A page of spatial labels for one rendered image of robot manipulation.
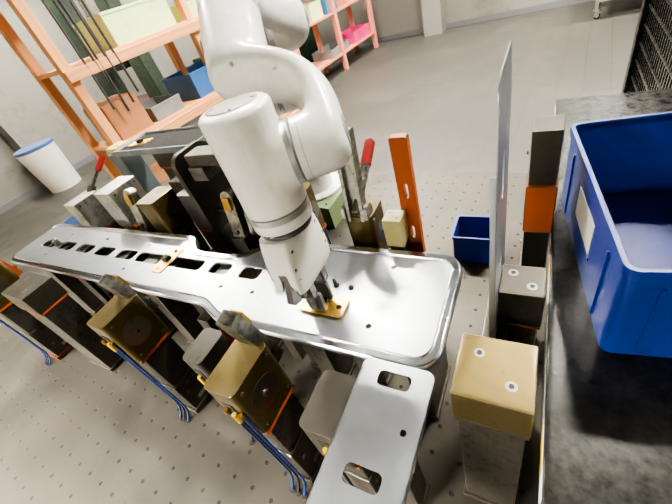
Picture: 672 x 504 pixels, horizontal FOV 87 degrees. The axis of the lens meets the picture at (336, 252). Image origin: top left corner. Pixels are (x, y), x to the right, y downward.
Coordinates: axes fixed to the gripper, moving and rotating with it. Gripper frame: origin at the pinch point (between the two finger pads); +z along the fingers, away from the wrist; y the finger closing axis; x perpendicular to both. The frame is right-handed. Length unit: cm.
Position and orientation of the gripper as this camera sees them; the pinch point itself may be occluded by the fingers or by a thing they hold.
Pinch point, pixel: (318, 294)
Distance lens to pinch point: 58.4
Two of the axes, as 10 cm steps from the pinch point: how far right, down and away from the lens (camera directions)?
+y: -4.0, 6.8, -6.2
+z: 2.7, 7.3, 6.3
